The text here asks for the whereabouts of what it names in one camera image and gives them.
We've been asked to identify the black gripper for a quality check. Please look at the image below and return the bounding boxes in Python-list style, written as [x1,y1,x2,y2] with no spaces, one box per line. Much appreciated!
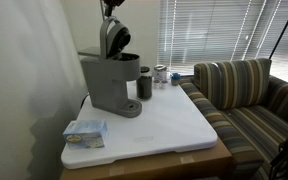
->
[103,0,125,17]

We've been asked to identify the grey coffeemaker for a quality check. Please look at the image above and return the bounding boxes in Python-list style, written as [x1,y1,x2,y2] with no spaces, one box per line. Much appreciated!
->
[81,16,142,118]

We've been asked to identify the thin metal pole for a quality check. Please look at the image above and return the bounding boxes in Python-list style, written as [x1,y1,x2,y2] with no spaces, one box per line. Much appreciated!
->
[99,0,105,22]

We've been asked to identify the clear jar with lid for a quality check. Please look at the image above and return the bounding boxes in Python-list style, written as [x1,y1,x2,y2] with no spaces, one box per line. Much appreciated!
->
[154,65,167,81]

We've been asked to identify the white window blinds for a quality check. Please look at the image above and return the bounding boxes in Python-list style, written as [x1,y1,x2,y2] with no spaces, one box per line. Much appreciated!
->
[158,0,288,82]

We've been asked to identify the dark glass jar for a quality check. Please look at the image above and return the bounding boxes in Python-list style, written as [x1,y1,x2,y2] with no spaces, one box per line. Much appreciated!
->
[136,66,152,100]

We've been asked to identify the white table board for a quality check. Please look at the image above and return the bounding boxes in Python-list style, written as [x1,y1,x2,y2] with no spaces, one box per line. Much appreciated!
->
[61,84,217,169]

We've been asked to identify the blue tea box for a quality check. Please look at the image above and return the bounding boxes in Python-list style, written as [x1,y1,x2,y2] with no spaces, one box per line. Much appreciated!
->
[63,120,108,149]

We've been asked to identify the striped sofa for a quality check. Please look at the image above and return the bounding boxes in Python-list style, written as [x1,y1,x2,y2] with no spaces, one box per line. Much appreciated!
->
[180,59,288,180]

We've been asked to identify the black lamp pole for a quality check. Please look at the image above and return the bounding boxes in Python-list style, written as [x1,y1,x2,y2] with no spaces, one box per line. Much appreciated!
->
[269,19,288,59]

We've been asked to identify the cardboard box under board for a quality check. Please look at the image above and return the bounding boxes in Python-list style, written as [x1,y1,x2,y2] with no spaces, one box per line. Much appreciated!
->
[60,139,232,180]

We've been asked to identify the black power cable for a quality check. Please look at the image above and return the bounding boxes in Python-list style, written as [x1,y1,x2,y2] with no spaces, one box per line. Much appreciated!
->
[79,93,90,110]

